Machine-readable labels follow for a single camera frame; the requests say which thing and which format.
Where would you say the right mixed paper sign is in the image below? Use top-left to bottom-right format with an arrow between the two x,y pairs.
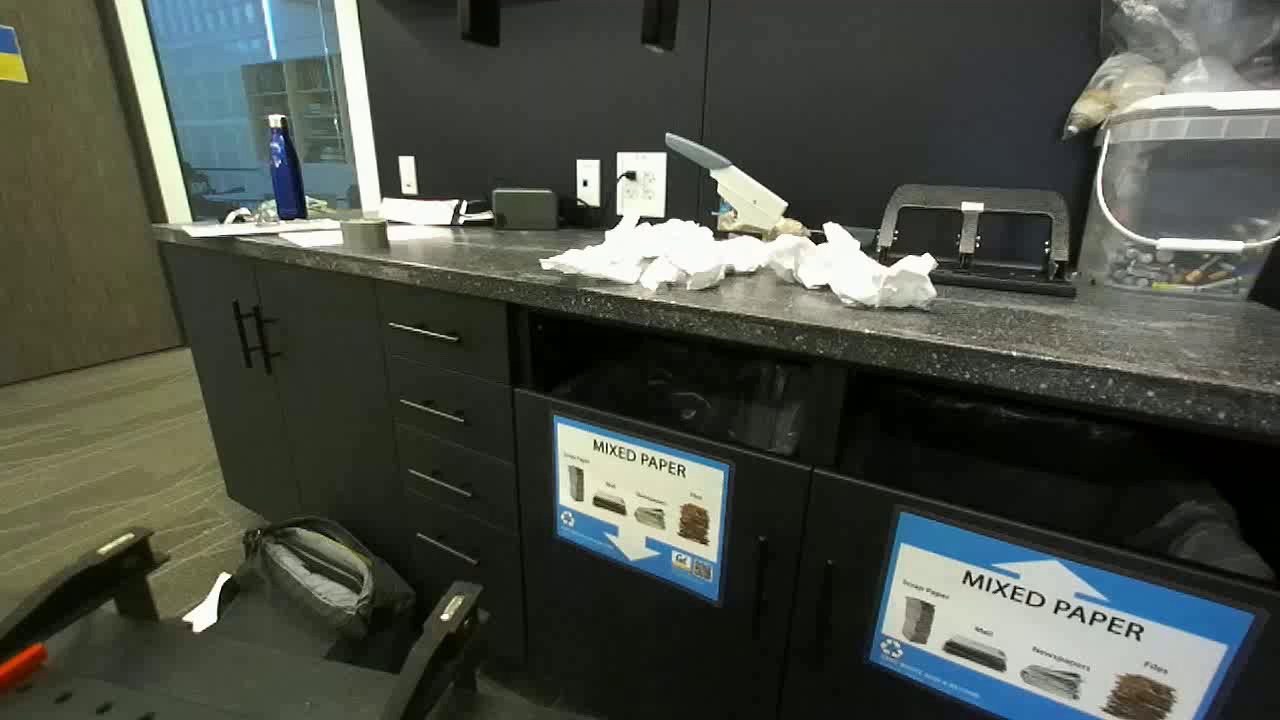
867,511 -> 1256,720

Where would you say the white power strip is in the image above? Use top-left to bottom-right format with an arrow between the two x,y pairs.
382,196 -> 470,227

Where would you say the grey black backpack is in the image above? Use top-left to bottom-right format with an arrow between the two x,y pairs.
238,515 -> 422,672

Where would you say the white paper on floor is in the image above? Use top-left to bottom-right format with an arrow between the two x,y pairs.
183,572 -> 233,636

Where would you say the blue water bottle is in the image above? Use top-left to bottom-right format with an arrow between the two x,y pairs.
268,112 -> 309,222

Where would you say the mixed paper sign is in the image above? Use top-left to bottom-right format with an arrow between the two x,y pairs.
867,511 -> 1256,720
553,413 -> 731,603

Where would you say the small white wall plate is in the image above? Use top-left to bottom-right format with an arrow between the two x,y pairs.
575,160 -> 606,209

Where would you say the left mixed paper sign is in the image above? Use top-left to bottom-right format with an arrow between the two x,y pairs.
553,413 -> 731,603

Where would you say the black cart frame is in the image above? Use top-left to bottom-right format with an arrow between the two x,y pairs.
0,527 -> 481,720

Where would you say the clear plastic storage bin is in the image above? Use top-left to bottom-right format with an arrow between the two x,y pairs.
1082,91 -> 1280,299

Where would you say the black power adapter box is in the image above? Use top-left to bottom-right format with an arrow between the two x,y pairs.
491,188 -> 560,233

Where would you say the white double wall outlet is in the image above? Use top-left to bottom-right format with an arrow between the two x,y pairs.
615,152 -> 670,222

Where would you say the white light switch plate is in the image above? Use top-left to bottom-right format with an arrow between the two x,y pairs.
395,158 -> 422,196

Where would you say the plastic bag on bin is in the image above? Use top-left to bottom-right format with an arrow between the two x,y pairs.
1064,0 -> 1280,138

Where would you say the black hole punch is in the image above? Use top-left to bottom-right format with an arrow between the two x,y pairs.
871,185 -> 1077,296

